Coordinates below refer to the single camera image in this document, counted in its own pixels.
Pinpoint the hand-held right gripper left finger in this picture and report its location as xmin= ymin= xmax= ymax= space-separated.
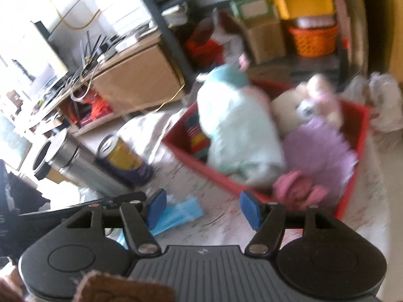
xmin=66 ymin=189 xmax=167 ymax=256

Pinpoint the green box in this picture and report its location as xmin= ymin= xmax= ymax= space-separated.
xmin=230 ymin=0 xmax=274 ymax=22

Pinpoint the purple fluffy cloth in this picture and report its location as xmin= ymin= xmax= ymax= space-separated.
xmin=282 ymin=116 xmax=358 ymax=206

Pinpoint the dark striped cloth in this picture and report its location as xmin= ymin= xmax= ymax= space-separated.
xmin=186 ymin=116 xmax=210 ymax=161

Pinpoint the orange basket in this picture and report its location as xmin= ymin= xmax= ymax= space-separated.
xmin=288 ymin=23 xmax=339 ymax=57

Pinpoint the red tool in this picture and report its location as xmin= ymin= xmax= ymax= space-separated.
xmin=74 ymin=90 xmax=114 ymax=126

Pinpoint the yellow box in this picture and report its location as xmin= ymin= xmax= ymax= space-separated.
xmin=272 ymin=0 xmax=336 ymax=21

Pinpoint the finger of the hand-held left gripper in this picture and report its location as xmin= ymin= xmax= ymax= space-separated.
xmin=17 ymin=191 xmax=147 ymax=218

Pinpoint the floral tablecloth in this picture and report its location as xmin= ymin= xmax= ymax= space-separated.
xmin=79 ymin=107 xmax=386 ymax=249

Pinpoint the stainless steel tumbler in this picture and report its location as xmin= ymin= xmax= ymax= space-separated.
xmin=33 ymin=129 xmax=134 ymax=197

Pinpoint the pink pig plush toy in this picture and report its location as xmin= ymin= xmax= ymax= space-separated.
xmin=272 ymin=170 xmax=329 ymax=210

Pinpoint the small cardboard box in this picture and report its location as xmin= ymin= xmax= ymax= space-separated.
xmin=234 ymin=16 xmax=287 ymax=65

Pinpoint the light green towel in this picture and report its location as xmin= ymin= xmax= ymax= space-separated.
xmin=197 ymin=64 xmax=285 ymax=186

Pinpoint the yellow cable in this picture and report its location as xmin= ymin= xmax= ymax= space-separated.
xmin=39 ymin=0 xmax=101 ymax=29

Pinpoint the blue yellow can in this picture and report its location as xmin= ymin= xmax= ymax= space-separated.
xmin=96 ymin=134 xmax=154 ymax=187

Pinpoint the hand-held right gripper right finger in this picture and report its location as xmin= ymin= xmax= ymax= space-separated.
xmin=240 ymin=190 xmax=341 ymax=256

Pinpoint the white plastic bag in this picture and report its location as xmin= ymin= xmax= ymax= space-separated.
xmin=343 ymin=72 xmax=403 ymax=133

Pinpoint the beige bear plush toy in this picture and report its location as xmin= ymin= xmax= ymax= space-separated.
xmin=271 ymin=75 xmax=344 ymax=134

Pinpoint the red box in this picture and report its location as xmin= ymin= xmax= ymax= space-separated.
xmin=162 ymin=80 xmax=371 ymax=221

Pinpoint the dark metal shelf rack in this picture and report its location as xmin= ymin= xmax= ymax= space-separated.
xmin=127 ymin=0 xmax=369 ymax=84

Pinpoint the large cardboard box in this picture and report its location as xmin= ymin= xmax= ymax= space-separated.
xmin=91 ymin=42 xmax=186 ymax=115

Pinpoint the red item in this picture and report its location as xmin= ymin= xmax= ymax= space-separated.
xmin=186 ymin=36 xmax=225 ymax=66

